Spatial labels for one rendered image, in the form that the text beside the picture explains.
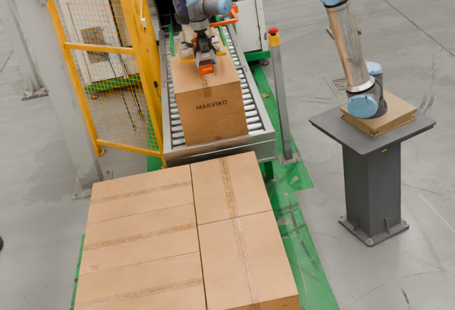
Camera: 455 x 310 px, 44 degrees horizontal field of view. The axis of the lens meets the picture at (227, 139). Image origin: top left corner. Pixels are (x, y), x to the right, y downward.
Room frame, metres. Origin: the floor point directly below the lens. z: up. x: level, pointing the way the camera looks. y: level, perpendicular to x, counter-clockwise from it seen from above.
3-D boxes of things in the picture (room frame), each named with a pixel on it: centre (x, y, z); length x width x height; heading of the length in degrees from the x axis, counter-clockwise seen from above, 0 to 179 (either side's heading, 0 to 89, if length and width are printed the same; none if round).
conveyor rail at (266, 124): (4.16, -0.24, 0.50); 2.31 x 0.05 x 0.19; 2
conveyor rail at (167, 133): (4.15, 0.41, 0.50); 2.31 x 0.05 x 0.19; 2
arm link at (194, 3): (2.78, 0.03, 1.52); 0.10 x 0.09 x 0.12; 66
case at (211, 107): (3.36, 0.07, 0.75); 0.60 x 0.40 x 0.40; 2
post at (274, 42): (3.57, -0.43, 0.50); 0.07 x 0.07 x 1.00; 2
